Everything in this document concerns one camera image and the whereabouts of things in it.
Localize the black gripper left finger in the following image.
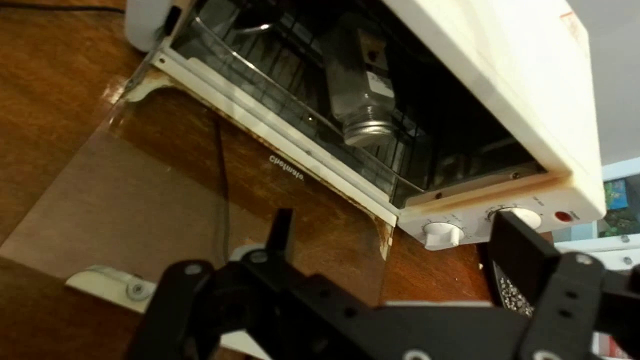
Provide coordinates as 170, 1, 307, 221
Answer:
127, 206, 317, 360

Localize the glass jar with metal lid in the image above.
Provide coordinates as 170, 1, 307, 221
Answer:
323, 16, 401, 149

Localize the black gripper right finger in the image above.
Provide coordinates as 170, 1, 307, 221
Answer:
489, 209, 640, 360

